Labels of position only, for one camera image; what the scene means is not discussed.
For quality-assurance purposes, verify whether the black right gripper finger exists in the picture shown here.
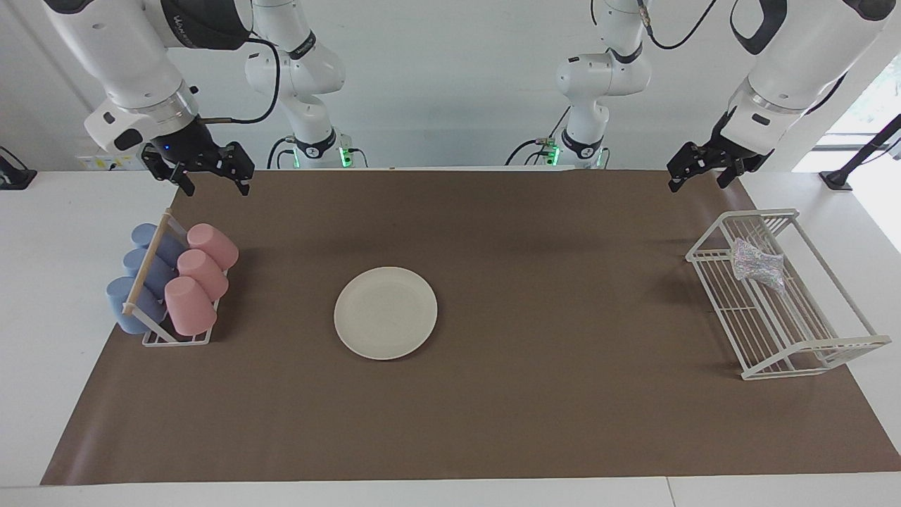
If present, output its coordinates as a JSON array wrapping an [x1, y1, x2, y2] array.
[[166, 162, 197, 197], [225, 141, 256, 197]]

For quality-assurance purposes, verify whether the clear plastic wrapper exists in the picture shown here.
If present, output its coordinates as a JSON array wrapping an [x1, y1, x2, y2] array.
[[731, 238, 786, 289]]

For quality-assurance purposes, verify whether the cream round plate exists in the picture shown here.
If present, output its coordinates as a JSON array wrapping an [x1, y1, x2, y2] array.
[[334, 266, 439, 361]]

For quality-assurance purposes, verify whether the blue plastic cup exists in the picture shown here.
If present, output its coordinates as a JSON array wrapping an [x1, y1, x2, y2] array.
[[131, 223, 185, 265], [123, 248, 177, 296], [106, 276, 168, 334]]

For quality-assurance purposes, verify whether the pink plastic cup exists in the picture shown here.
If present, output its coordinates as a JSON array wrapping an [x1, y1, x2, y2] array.
[[164, 276, 218, 337], [187, 223, 239, 271], [177, 249, 229, 301]]

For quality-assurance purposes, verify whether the black angled stand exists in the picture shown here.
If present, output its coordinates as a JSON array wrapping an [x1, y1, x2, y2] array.
[[820, 114, 901, 191]]

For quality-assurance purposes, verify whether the brown table mat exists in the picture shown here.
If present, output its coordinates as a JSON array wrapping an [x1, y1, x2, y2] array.
[[40, 168, 901, 487]]

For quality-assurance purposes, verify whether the black base cable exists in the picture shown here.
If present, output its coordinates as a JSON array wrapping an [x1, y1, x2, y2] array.
[[266, 136, 300, 170], [504, 106, 572, 167]]

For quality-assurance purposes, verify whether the white wall outlet box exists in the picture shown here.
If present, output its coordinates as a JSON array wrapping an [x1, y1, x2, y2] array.
[[76, 152, 145, 172]]

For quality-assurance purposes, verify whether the white wire basket rack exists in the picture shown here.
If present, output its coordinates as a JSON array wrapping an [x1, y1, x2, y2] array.
[[686, 208, 892, 381]]

